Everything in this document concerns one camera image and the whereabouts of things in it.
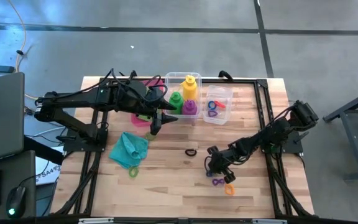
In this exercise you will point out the purple sports bottle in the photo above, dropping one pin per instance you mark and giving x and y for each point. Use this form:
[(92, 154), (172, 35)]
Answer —
[(189, 108)]

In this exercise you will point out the silver aluminium bracket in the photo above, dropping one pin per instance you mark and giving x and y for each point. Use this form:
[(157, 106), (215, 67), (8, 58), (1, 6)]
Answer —
[(95, 221), (269, 221)]

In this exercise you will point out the green microfibre cloth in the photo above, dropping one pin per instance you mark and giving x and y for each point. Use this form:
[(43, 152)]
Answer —
[(145, 117)]

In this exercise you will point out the orange coil keyring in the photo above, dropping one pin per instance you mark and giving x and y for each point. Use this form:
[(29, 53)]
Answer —
[(225, 189)]

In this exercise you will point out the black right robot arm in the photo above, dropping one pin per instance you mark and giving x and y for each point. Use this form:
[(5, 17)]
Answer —
[(272, 135)]

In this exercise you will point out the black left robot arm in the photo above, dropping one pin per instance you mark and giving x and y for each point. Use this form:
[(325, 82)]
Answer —
[(73, 102)]

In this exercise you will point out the green sports bottle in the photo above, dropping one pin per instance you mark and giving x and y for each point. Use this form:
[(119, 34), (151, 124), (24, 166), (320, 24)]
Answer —
[(174, 98)]

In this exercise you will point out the black coil keyring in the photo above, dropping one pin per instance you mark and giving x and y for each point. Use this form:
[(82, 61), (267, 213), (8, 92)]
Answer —
[(186, 152)]

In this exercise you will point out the workbench with black legs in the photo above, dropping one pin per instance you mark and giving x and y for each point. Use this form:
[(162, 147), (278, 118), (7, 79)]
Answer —
[(357, 155)]

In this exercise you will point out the white printed paper sheet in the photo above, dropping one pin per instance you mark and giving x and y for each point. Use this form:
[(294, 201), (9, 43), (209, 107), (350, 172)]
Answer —
[(47, 179)]

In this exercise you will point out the purple coil keyring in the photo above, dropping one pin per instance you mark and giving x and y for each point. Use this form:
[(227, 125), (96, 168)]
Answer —
[(209, 112), (218, 182)]

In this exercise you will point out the red coil keyring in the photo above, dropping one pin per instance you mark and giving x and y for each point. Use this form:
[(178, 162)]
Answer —
[(221, 104)]

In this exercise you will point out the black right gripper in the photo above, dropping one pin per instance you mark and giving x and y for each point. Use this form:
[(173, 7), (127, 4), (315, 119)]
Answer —
[(221, 161)]

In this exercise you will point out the pink plastic bin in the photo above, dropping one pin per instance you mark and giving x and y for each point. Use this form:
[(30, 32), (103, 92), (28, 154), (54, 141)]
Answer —
[(137, 121)]

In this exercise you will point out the black computer mouse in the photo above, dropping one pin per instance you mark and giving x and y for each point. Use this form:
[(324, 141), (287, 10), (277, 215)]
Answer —
[(15, 199)]

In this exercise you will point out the yellow sports bottle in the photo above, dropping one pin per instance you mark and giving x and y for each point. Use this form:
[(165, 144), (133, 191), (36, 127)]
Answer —
[(190, 90)]

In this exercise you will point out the black aluminium rig frame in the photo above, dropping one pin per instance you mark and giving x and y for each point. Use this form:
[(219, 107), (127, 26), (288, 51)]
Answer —
[(247, 81)]

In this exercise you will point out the dark grey desk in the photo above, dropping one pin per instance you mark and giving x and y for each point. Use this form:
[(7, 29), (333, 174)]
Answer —
[(11, 165)]

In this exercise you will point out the grey monitor back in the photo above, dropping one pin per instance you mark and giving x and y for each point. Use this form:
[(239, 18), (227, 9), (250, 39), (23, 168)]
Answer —
[(2, 118)]

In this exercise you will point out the black table clamp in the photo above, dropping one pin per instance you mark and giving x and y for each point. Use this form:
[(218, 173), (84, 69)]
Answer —
[(225, 74), (132, 74)]

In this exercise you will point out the large clear plastic bin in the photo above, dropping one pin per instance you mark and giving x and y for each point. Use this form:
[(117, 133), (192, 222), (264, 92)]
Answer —
[(172, 81)]

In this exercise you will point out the teal microfibre cloth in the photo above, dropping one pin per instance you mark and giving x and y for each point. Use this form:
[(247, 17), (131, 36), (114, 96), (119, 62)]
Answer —
[(126, 151)]

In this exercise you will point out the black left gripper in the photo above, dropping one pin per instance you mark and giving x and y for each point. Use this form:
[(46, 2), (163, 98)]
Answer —
[(155, 126)]

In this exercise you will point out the small clear plastic bin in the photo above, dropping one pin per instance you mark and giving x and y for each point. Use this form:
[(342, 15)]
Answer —
[(225, 115)]

